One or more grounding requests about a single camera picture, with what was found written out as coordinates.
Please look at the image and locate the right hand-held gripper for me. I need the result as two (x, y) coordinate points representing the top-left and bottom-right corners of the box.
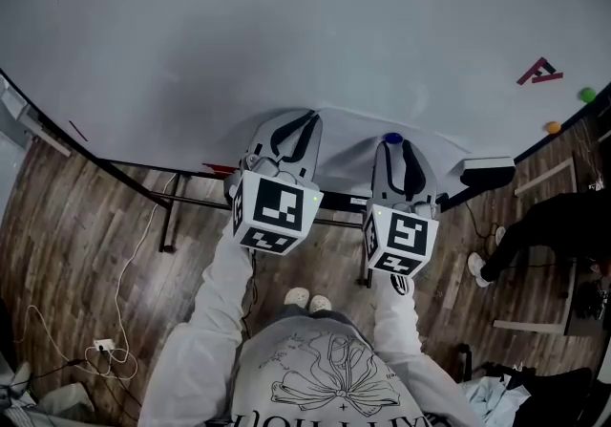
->
(362, 140), (440, 278)

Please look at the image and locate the red flat magnet shape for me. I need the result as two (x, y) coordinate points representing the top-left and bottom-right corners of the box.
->
(201, 162), (240, 177)

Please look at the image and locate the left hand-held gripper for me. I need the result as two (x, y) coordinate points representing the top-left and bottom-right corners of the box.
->
(223, 110), (325, 256)

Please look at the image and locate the white whiteboard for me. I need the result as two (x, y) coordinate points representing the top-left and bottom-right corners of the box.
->
(0, 0), (611, 216)

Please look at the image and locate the person's left shoe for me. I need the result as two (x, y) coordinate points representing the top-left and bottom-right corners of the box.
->
(284, 287), (311, 307)

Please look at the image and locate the light blue shirt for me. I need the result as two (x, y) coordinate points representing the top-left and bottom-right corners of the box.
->
(460, 374), (531, 427)

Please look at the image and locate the black board eraser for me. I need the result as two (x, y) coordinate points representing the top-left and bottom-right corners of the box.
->
(460, 156), (516, 187)

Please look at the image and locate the person's right forearm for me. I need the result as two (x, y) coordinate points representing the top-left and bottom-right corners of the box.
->
(371, 271), (478, 427)

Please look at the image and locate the red and black logo magnet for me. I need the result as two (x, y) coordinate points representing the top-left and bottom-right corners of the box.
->
(516, 56), (564, 86)

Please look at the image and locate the person's left forearm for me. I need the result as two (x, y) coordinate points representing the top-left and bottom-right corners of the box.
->
(137, 228), (254, 427)

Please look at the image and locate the grey work desk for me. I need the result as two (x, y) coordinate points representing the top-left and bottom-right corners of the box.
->
(491, 257), (611, 338)

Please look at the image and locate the white paper sheet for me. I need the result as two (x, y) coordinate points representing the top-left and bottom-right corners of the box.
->
(305, 105), (472, 200)

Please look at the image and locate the black floor cable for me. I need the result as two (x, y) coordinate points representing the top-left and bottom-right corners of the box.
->
(28, 355), (144, 416)

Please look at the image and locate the black office chair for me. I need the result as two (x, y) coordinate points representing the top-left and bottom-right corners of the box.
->
(457, 343), (596, 427)

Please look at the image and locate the person's grey printed sweatshirt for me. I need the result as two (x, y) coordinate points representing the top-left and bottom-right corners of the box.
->
(228, 310), (431, 427)

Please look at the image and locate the long white cable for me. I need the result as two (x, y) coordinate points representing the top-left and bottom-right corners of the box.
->
(23, 171), (178, 378)

